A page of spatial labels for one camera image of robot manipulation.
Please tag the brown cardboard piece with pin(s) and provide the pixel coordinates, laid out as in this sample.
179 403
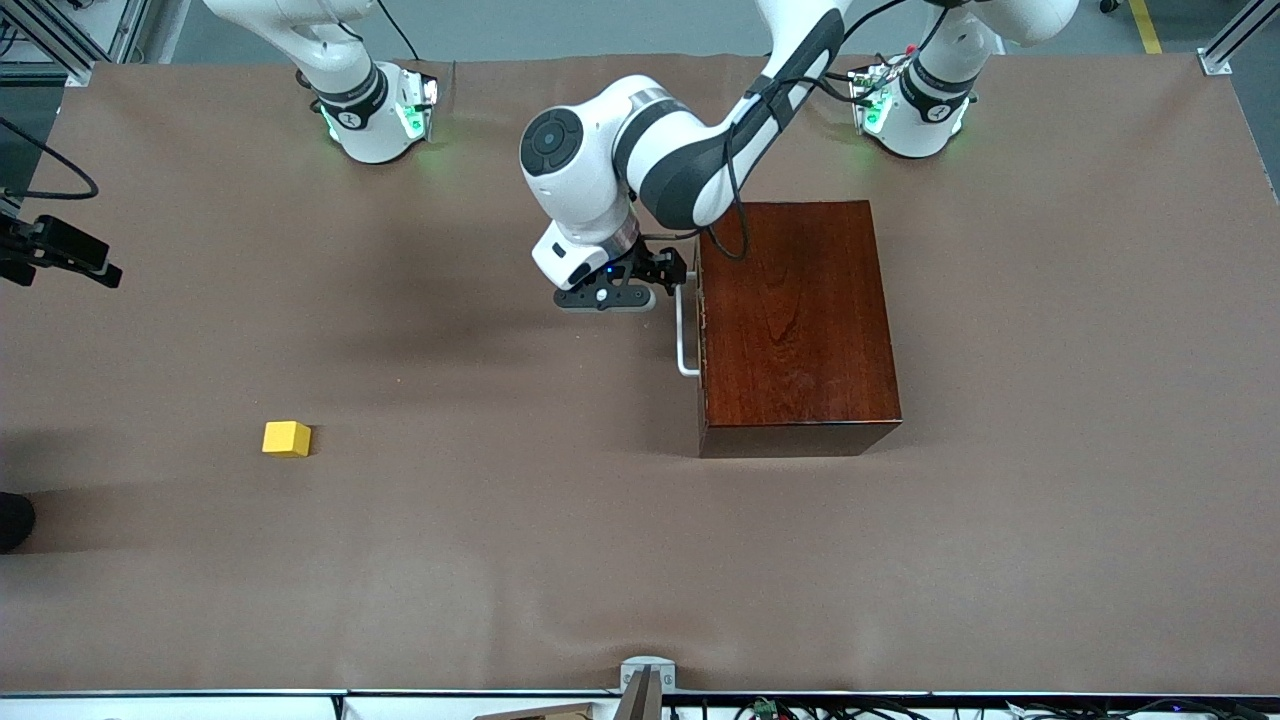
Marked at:
545 712

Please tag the yellow cube block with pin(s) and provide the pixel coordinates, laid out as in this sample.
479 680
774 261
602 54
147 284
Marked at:
286 438

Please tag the aluminium frame post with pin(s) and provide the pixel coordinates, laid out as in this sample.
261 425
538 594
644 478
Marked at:
60 40
1235 40

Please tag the dark brown wooden cabinet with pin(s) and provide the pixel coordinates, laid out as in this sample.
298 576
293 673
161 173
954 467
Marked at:
795 320

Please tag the brown table cover sheet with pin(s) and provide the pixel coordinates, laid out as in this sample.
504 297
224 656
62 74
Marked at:
400 560

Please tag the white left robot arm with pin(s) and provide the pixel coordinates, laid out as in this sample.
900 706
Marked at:
585 190

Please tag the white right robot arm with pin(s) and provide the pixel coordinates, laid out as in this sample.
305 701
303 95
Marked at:
365 110

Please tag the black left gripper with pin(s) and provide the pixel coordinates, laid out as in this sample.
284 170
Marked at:
658 267

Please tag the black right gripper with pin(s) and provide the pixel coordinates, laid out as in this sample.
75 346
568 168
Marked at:
62 248

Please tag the black round object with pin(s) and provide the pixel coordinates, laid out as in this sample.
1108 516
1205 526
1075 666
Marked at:
12 522

